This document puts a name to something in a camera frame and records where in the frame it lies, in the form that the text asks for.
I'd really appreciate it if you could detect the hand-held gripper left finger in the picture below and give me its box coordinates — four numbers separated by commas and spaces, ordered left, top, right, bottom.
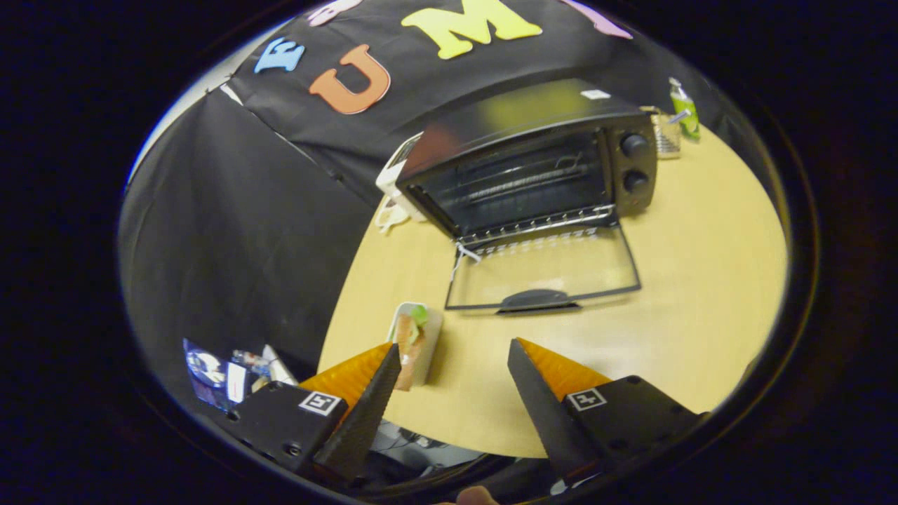
224, 342, 402, 485

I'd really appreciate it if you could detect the blue printed package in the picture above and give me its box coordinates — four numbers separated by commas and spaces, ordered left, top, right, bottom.
184, 339, 230, 412

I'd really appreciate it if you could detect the white string tie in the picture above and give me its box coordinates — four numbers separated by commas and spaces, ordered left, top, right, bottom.
451, 242, 483, 280

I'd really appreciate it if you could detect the metal wire basket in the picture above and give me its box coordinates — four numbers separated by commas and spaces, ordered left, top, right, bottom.
642, 105, 683, 160

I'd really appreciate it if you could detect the green label plastic bottle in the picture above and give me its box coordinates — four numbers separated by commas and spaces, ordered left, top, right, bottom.
668, 77, 701, 141

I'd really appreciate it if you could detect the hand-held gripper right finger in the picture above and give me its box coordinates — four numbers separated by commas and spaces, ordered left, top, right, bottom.
507, 338, 706, 486

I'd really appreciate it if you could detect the sandwich with lettuce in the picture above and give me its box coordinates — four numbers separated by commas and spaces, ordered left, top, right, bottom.
394, 305, 430, 391

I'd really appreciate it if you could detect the black toaster oven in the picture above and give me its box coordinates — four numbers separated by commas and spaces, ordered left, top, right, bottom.
395, 79, 659, 315

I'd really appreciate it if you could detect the black backdrop cloth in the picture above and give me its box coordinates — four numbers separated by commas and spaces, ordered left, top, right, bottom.
119, 0, 744, 408

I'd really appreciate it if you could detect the white power strip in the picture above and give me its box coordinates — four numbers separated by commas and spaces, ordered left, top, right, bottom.
375, 132, 429, 224

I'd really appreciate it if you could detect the white power cord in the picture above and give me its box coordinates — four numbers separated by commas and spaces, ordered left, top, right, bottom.
375, 198, 412, 234

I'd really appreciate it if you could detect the white rectangular tray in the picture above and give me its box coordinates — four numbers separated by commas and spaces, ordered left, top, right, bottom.
386, 302, 444, 388

